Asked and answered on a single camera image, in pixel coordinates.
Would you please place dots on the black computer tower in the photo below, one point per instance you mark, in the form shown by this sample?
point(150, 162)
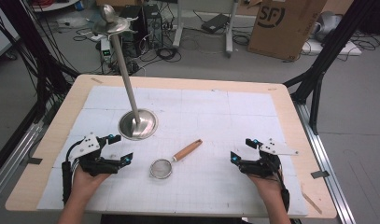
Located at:
point(152, 26)

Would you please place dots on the black flat device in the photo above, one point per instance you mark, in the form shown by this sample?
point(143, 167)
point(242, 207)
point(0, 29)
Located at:
point(215, 23)

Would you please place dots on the white metal stand leg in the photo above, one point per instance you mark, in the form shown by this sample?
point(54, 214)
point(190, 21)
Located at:
point(177, 25)
point(230, 31)

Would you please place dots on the person's left hand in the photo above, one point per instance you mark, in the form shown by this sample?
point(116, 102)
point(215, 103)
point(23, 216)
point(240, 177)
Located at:
point(88, 183)

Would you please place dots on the black metal frame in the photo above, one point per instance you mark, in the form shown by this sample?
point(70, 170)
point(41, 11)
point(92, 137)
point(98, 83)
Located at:
point(327, 53)
point(38, 62)

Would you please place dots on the white panel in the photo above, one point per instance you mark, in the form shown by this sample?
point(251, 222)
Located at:
point(2, 28)

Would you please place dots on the thin wooden strip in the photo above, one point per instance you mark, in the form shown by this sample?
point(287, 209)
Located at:
point(312, 202)

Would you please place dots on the person's right hand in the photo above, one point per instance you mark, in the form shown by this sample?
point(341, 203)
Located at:
point(267, 188)

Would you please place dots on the brown cardboard box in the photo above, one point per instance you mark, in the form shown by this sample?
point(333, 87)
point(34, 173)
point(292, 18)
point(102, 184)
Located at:
point(284, 28)

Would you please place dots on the tall metal utensil stand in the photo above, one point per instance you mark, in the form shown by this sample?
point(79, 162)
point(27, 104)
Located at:
point(126, 73)

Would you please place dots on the white flat board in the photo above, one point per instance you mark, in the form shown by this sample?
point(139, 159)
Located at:
point(334, 48)

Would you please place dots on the white grid mat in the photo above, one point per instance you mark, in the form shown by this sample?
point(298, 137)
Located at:
point(209, 118)

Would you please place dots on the white power strip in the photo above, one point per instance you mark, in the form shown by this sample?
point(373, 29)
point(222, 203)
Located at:
point(105, 51)

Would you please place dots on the aluminium rail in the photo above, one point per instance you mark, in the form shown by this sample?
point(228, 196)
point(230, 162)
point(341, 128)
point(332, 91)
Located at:
point(13, 158)
point(327, 168)

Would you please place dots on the black tape piece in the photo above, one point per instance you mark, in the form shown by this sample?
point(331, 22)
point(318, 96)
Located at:
point(320, 174)
point(34, 160)

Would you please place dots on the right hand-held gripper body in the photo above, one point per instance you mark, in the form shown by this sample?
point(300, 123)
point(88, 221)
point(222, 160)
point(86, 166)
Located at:
point(265, 161)

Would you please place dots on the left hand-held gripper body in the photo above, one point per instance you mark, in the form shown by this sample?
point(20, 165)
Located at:
point(91, 161)

